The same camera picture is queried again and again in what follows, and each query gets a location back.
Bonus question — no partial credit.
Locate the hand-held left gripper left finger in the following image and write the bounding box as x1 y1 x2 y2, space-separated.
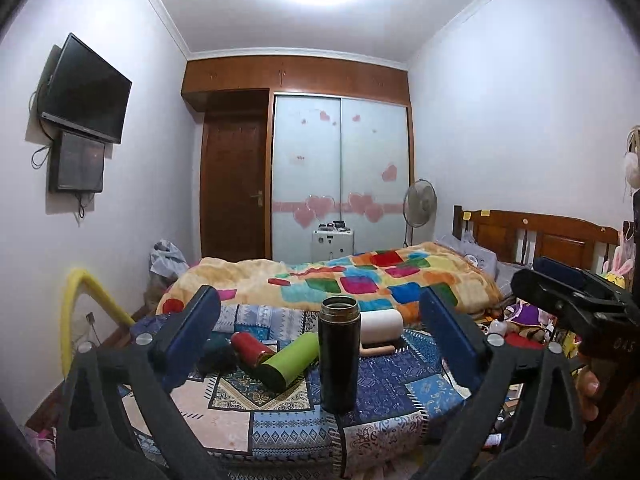
55 285 221 480

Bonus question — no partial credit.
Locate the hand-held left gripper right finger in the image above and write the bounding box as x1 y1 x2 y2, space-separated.
419 285 587 480

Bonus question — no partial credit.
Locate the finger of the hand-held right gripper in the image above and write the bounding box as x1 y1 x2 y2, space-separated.
532 256 609 287
510 268 577 322

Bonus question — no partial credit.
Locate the dark green cup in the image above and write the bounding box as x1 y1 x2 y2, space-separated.
199 335 240 376

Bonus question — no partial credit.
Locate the red cup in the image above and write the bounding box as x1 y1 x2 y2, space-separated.
230 332 276 376

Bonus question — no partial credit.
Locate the black cup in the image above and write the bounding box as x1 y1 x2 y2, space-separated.
318 296 361 415

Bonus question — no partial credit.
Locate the person's right hand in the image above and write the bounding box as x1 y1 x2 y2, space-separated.
574 367 602 424

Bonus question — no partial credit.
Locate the purple plush toy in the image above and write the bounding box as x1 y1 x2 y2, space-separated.
504 302 552 327

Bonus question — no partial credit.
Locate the grey pillow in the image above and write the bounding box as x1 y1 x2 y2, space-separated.
492 261 532 297

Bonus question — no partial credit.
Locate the wooden bed headboard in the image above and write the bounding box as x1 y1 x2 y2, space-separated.
452 204 622 283

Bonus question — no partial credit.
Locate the pink rabbit plush toy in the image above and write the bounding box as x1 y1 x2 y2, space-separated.
601 245 637 288

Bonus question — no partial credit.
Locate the grey cloth pile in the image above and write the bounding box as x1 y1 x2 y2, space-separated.
149 240 190 279

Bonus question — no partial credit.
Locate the colourful checked quilt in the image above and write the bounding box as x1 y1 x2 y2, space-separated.
156 241 504 327

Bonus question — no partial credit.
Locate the yellow foam tube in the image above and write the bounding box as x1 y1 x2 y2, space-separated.
59 268 136 379

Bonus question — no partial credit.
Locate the standing electric fan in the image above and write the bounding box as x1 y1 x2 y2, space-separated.
402 178 439 249

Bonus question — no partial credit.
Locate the patchwork blue blanket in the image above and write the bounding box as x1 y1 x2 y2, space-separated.
117 304 503 480

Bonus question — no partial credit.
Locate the brown wooden door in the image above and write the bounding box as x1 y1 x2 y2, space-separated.
200 90 271 264

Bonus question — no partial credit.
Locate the white box appliance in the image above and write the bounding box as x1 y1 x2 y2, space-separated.
312 220 355 265

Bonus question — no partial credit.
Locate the wooden wardrobe with glass doors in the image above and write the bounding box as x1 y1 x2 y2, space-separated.
180 56 416 267

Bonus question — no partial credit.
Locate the white cup with wooden handle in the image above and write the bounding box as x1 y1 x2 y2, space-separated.
359 309 404 359

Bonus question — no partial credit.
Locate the small black wall monitor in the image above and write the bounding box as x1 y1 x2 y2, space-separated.
48 130 107 194

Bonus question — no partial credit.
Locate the black wall cable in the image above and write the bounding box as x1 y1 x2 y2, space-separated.
30 87 55 170

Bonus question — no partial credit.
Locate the wall-mounted black television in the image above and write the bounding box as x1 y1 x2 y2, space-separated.
40 33 133 145

